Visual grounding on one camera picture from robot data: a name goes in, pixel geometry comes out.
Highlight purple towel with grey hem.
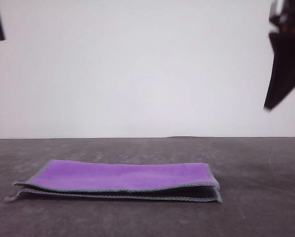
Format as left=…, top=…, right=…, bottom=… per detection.
left=3, top=159, right=223, bottom=204

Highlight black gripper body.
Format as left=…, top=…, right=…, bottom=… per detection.
left=268, top=0, right=295, bottom=41

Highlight grey table cloth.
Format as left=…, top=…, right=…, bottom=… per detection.
left=0, top=135, right=295, bottom=237

